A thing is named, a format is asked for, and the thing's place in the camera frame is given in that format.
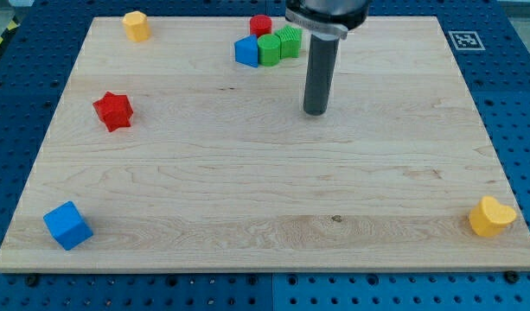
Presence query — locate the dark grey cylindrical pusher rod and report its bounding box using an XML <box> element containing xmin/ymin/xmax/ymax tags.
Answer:
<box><xmin>303</xmin><ymin>33</ymin><xmax>340</xmax><ymax>116</ymax></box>

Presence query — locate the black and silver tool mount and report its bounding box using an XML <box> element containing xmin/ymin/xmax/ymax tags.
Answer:
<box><xmin>284</xmin><ymin>0</ymin><xmax>372</xmax><ymax>40</ymax></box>

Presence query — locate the yellow heart block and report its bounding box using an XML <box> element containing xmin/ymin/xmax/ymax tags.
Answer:
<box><xmin>468</xmin><ymin>195</ymin><xmax>517</xmax><ymax>238</ymax></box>

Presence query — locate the light wooden board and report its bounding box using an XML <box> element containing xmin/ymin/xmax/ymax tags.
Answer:
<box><xmin>0</xmin><ymin>16</ymin><xmax>530</xmax><ymax>274</ymax></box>

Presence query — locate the green ridged block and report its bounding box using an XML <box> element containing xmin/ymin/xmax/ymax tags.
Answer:
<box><xmin>274</xmin><ymin>25</ymin><xmax>303</xmax><ymax>59</ymax></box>

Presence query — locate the green cylinder block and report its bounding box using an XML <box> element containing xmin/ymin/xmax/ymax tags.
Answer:
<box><xmin>258</xmin><ymin>34</ymin><xmax>281</xmax><ymax>67</ymax></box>

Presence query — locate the red cylinder block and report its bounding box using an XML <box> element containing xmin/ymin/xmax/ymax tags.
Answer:
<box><xmin>249</xmin><ymin>15</ymin><xmax>272</xmax><ymax>37</ymax></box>

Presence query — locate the blue triangle block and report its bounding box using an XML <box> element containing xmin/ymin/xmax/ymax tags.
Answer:
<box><xmin>234</xmin><ymin>35</ymin><xmax>259</xmax><ymax>67</ymax></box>

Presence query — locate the white fiducial marker tag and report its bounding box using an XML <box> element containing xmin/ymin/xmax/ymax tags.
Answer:
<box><xmin>449</xmin><ymin>30</ymin><xmax>485</xmax><ymax>51</ymax></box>

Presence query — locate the yellow hexagon block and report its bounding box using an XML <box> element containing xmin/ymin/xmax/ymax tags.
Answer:
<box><xmin>122</xmin><ymin>10</ymin><xmax>151</xmax><ymax>42</ymax></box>

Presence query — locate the red star block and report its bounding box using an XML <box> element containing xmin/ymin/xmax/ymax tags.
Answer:
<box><xmin>93</xmin><ymin>92</ymin><xmax>133</xmax><ymax>132</ymax></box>

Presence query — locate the blue cube block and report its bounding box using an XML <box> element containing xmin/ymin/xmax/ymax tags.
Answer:
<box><xmin>43</xmin><ymin>201</ymin><xmax>93</xmax><ymax>251</ymax></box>

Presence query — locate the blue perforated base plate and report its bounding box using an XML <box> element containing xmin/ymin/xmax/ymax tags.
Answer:
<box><xmin>0</xmin><ymin>0</ymin><xmax>530</xmax><ymax>310</ymax></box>

